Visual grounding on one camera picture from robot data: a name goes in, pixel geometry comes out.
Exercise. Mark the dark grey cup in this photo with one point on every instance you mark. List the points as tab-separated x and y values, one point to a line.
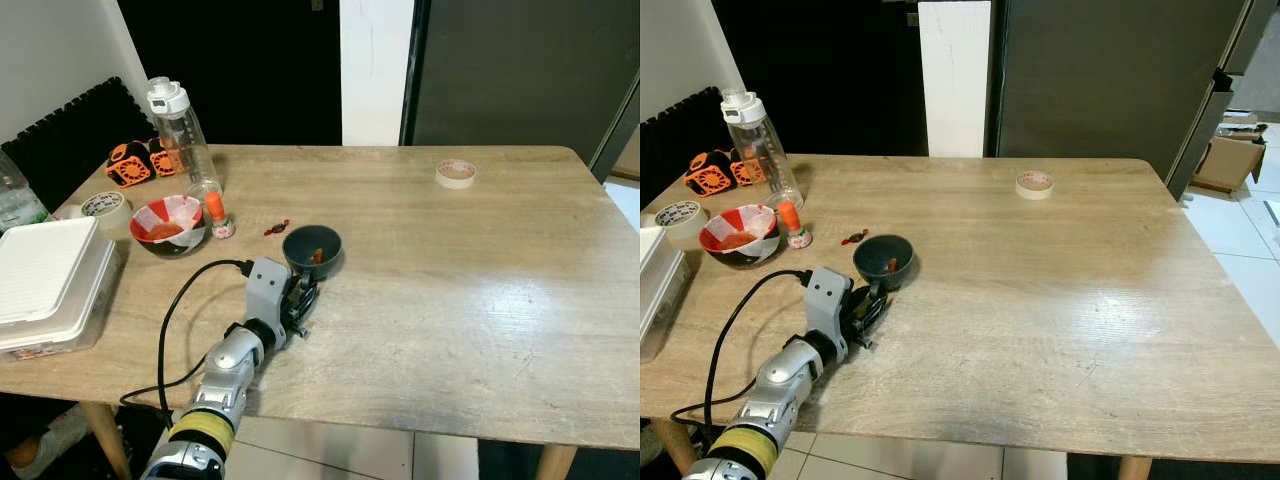
300	243
872	252

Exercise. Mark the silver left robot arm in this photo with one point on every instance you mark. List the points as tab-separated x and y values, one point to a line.
225	380
780	390

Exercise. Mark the red wrapped candy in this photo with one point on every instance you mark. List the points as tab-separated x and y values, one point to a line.
277	228
854	238

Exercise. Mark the small orange capped bottle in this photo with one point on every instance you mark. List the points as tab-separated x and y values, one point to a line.
789	220
216	210

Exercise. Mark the red and white bowl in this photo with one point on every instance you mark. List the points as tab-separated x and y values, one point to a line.
755	256
185	245

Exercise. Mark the orange food in bowl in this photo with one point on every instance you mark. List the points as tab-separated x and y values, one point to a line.
165	231
737	240

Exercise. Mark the light wooden table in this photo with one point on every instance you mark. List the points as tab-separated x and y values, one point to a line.
1050	320
450	300

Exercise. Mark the beige masking tape roll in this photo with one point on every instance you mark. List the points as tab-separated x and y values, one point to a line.
1024	190
445	180

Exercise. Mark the clear sports bottle white lid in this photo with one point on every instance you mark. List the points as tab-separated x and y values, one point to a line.
755	150
180	140

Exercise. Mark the clear packing tape roll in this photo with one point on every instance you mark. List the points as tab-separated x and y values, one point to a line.
105	210
680	220

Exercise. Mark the black door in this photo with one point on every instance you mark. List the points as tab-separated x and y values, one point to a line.
820	75
230	70

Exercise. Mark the black foam panel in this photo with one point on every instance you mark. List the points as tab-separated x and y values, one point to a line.
70	130
675	140

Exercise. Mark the clear bottle with teal cap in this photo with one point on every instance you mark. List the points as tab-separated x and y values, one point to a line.
15	200

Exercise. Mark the brown cardboard box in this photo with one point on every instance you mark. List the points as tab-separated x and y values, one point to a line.
1228	160

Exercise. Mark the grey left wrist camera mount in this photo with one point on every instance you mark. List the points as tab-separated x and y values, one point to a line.
265	290
825	300

